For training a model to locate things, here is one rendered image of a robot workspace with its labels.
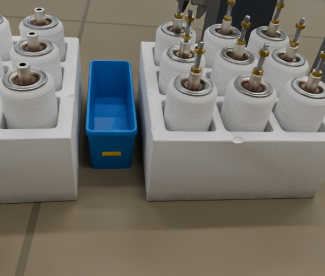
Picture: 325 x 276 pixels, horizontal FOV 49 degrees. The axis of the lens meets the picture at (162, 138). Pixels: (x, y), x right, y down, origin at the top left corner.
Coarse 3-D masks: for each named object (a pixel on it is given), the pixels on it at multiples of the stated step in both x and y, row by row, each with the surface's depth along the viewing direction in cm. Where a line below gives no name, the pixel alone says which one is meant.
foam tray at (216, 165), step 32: (160, 96) 75; (224, 96) 77; (160, 128) 67; (224, 128) 69; (320, 128) 75; (160, 160) 68; (192, 160) 69; (224, 160) 70; (256, 160) 71; (288, 160) 72; (320, 160) 73; (160, 192) 75; (192, 192) 76; (224, 192) 77; (256, 192) 78; (288, 192) 79
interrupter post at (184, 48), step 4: (180, 44) 73; (184, 44) 73; (188, 44) 73; (180, 48) 74; (184, 48) 73; (188, 48) 73; (180, 52) 74; (184, 52) 74; (188, 52) 74; (184, 56) 74
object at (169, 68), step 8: (168, 64) 73; (176, 64) 72; (184, 64) 72; (192, 64) 73; (200, 64) 73; (160, 72) 77; (168, 72) 74; (176, 72) 73; (184, 72) 73; (160, 80) 78; (168, 80) 75; (160, 88) 79
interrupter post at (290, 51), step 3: (288, 45) 76; (288, 48) 76; (291, 48) 76; (294, 48) 76; (297, 48) 76; (285, 51) 78; (288, 51) 77; (291, 51) 76; (294, 51) 76; (285, 54) 78; (288, 54) 77; (291, 54) 77; (294, 54) 77; (285, 57) 78; (288, 57) 77; (291, 57) 77; (291, 60) 78
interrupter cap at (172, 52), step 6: (168, 48) 76; (174, 48) 76; (192, 48) 77; (168, 54) 74; (174, 54) 74; (192, 54) 75; (174, 60) 73; (180, 60) 72; (186, 60) 73; (192, 60) 73
